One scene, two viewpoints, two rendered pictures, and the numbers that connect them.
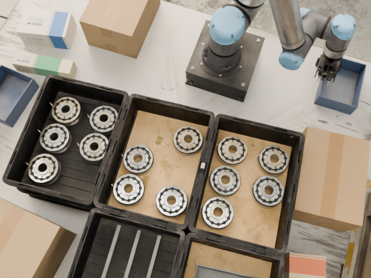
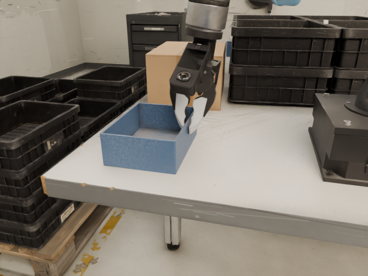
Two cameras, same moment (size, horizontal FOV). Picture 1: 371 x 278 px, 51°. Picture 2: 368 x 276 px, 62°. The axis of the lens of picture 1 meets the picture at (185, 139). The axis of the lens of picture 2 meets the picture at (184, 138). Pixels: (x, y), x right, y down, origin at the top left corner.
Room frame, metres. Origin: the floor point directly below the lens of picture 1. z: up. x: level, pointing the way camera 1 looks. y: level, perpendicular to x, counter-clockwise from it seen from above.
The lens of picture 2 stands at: (1.37, -0.60, 1.00)
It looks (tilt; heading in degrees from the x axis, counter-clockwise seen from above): 24 degrees down; 175
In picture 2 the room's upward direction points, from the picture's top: straight up
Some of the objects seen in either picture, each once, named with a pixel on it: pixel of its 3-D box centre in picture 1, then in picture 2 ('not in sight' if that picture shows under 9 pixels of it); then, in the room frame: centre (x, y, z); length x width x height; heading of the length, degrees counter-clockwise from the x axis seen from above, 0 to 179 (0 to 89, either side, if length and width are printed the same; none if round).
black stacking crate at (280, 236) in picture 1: (245, 184); (275, 42); (0.30, -0.20, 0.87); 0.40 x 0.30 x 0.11; 167
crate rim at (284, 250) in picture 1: (248, 180); (276, 27); (0.30, -0.20, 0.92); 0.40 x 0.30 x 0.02; 167
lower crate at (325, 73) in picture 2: not in sight; (271, 73); (0.30, -0.20, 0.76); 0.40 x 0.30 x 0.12; 167
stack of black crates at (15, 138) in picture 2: not in sight; (29, 169); (0.23, -1.14, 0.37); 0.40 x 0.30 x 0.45; 161
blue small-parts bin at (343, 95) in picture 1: (340, 84); (154, 133); (0.75, -0.61, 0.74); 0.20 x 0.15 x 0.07; 162
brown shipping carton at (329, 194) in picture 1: (325, 180); (190, 72); (0.34, -0.50, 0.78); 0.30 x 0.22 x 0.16; 167
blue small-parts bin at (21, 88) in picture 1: (6, 95); not in sight; (0.67, 0.71, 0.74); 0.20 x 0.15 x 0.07; 157
